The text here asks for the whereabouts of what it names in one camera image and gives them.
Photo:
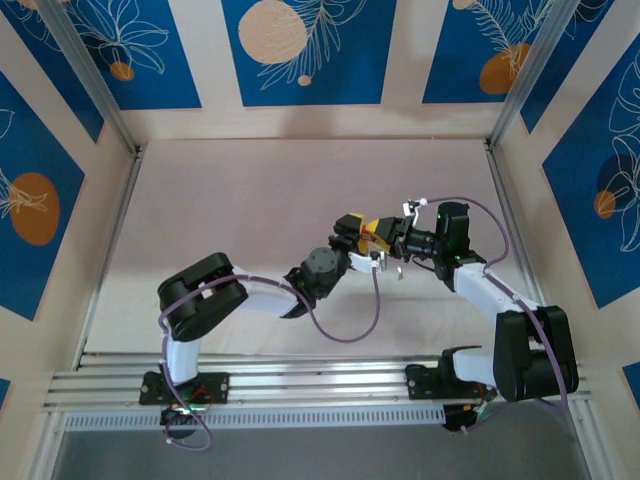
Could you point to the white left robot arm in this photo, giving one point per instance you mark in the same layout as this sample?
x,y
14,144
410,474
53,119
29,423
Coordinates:
x,y
265,300

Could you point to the aluminium side rail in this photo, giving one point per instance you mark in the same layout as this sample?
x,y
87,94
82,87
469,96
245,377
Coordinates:
x,y
501,180
112,250

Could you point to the aluminium rail frame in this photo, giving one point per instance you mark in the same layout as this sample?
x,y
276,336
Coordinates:
x,y
320,385

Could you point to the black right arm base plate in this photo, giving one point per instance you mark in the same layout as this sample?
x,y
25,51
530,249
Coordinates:
x,y
420,382

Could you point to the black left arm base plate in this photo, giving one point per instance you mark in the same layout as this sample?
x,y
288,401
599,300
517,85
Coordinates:
x,y
220,387

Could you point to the aluminium corner post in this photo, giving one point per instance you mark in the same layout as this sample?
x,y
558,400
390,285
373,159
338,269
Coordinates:
x,y
92,75
534,75

